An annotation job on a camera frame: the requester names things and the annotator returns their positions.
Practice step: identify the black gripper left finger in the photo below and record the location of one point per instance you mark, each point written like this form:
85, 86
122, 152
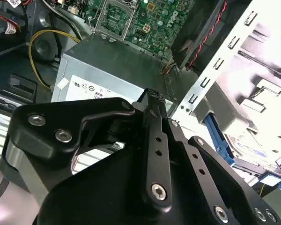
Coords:
37, 140

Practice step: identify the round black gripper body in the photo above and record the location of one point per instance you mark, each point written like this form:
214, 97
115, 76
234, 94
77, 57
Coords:
96, 199

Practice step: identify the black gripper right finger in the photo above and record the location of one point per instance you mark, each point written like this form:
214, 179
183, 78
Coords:
201, 168

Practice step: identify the hard disk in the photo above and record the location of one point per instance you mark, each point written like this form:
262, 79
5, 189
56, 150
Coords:
219, 140

